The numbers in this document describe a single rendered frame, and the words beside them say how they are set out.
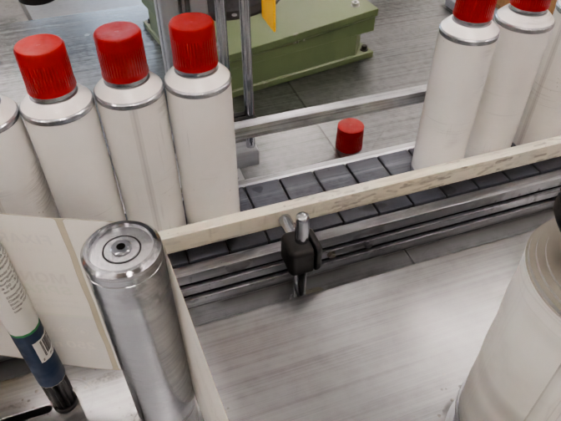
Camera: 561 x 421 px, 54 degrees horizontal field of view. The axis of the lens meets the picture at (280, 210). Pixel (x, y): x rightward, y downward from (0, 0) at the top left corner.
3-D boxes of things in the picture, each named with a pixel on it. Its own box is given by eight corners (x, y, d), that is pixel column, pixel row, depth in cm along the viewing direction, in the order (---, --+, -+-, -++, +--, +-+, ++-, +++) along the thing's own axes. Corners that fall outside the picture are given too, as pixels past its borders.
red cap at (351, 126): (330, 144, 71) (331, 123, 69) (348, 134, 73) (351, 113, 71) (349, 157, 69) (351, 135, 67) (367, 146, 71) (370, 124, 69)
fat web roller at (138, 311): (146, 469, 37) (74, 295, 24) (135, 408, 40) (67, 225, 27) (213, 447, 38) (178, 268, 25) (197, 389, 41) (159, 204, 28)
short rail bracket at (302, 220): (290, 321, 52) (291, 230, 43) (279, 296, 54) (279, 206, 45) (321, 311, 52) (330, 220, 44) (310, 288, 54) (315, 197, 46)
